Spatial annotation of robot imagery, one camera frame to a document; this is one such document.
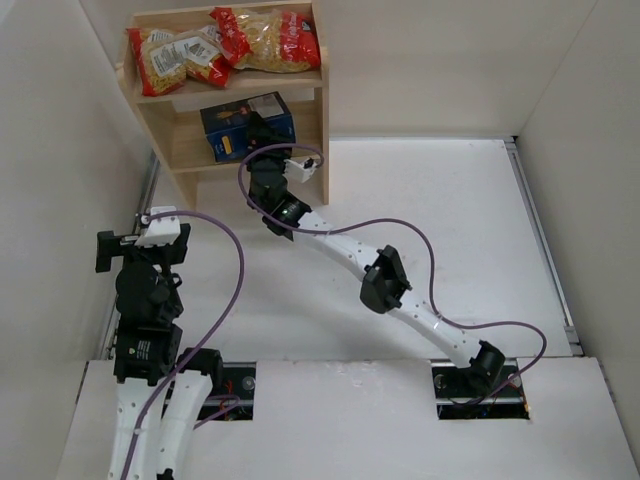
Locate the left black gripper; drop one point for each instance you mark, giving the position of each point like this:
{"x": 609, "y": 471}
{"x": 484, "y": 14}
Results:
{"x": 122, "y": 245}

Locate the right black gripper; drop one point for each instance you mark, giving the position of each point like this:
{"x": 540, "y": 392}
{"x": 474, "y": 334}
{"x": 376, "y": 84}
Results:
{"x": 263, "y": 163}

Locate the blue Barilla pasta box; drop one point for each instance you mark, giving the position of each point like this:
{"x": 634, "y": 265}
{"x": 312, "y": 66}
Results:
{"x": 225, "y": 126}

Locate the red pasta bag front side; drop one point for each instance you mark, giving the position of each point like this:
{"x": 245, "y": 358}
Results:
{"x": 277, "y": 41}

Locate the red pasta bag label side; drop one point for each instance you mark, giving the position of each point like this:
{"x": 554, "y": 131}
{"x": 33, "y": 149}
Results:
{"x": 166, "y": 58}

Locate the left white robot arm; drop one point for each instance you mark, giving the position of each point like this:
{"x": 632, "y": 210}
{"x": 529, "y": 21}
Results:
{"x": 160, "y": 389}

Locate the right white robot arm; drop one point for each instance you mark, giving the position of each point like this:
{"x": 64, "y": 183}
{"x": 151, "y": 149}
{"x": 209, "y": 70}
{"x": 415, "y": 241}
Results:
{"x": 385, "y": 288}

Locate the wooden two-tier shelf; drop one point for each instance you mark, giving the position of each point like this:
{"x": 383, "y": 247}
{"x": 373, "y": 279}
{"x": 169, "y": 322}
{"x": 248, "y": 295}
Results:
{"x": 173, "y": 125}

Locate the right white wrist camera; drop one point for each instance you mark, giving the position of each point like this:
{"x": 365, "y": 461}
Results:
{"x": 301, "y": 169}

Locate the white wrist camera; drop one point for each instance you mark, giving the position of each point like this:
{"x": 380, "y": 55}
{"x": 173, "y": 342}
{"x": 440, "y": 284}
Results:
{"x": 301, "y": 169}
{"x": 161, "y": 231}

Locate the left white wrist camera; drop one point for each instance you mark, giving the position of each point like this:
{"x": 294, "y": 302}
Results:
{"x": 161, "y": 231}

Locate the left aluminium rail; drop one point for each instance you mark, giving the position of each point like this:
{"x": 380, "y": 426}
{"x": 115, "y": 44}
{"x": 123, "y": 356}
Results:
{"x": 110, "y": 322}

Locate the aluminium rail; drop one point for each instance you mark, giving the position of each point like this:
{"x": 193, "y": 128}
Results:
{"x": 110, "y": 322}
{"x": 543, "y": 245}

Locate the right aluminium rail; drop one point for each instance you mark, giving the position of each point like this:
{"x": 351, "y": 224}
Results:
{"x": 543, "y": 245}

